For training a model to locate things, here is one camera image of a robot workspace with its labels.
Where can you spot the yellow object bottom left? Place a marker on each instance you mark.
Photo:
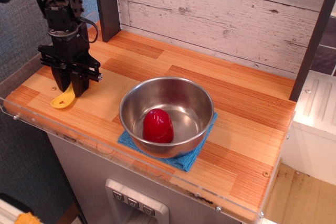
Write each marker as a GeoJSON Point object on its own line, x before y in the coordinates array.
{"type": "Point", "coordinates": [27, 218]}

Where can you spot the red toy bell pepper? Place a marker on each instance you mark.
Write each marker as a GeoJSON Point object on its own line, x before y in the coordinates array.
{"type": "Point", "coordinates": [158, 127]}

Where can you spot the white side cabinet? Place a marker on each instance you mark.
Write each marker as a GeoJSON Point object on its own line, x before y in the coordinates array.
{"type": "Point", "coordinates": [310, 144]}

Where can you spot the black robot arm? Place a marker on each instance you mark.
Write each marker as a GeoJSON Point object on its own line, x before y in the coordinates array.
{"type": "Point", "coordinates": [63, 16]}

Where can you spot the dark right support post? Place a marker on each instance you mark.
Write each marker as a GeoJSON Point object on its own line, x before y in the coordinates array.
{"type": "Point", "coordinates": [317, 34]}

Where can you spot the yellow brush white bristles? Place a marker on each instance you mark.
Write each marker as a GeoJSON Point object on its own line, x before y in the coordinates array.
{"type": "Point", "coordinates": [65, 99]}

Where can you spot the dark support post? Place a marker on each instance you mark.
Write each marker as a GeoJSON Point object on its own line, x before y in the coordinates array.
{"type": "Point", "coordinates": [317, 34]}
{"type": "Point", "coordinates": [109, 18]}

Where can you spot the stainless steel bowl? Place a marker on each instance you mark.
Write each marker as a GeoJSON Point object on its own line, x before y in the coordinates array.
{"type": "Point", "coordinates": [189, 106]}

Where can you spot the dark left support post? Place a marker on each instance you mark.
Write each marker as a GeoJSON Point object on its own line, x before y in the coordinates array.
{"type": "Point", "coordinates": [109, 18]}

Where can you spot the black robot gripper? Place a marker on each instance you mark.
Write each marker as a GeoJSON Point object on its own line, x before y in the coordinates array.
{"type": "Point", "coordinates": [70, 61]}

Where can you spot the grey cabinet with dispenser panel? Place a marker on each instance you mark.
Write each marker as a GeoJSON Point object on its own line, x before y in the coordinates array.
{"type": "Point", "coordinates": [108, 192]}

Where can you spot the clear acrylic table guard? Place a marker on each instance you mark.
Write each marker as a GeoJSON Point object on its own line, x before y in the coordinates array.
{"type": "Point", "coordinates": [235, 168]}

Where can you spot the blue cloth mat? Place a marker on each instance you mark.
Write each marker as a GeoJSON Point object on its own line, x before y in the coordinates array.
{"type": "Point", "coordinates": [184, 162]}

